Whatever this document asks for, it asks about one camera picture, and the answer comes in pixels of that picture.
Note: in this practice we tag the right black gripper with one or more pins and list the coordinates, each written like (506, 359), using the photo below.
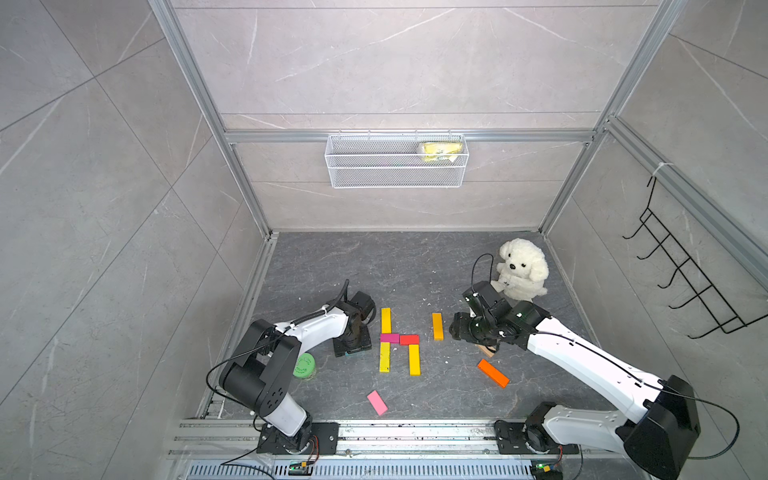
(457, 329)

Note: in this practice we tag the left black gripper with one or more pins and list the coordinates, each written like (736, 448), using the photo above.
(366, 342)

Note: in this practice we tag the magenta block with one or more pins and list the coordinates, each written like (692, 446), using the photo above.
(390, 338)

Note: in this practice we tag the amber orange block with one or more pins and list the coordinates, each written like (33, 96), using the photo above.
(437, 327)

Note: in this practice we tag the lime yellow long block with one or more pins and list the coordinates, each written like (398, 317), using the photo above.
(385, 357)

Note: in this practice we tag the red block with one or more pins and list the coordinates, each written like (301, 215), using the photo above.
(409, 339)

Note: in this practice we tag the pink block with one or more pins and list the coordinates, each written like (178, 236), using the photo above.
(377, 403)

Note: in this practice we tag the natural wood block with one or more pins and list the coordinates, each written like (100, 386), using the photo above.
(488, 351)

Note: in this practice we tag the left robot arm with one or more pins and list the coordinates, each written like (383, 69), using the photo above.
(259, 372)

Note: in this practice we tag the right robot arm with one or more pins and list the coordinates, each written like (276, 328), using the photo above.
(653, 421)

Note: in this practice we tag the white plush dog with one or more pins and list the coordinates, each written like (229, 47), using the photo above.
(522, 271)

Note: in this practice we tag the green lid jar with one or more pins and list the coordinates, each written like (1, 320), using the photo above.
(305, 366)

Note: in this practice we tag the yellow sponge in basket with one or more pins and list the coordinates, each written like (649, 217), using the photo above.
(440, 151)

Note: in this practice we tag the white wire basket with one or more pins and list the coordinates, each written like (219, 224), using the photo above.
(358, 161)

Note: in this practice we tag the metal base rail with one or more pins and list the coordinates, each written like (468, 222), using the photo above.
(380, 449)

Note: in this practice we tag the black wall hook rack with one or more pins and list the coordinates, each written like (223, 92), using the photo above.
(719, 314)

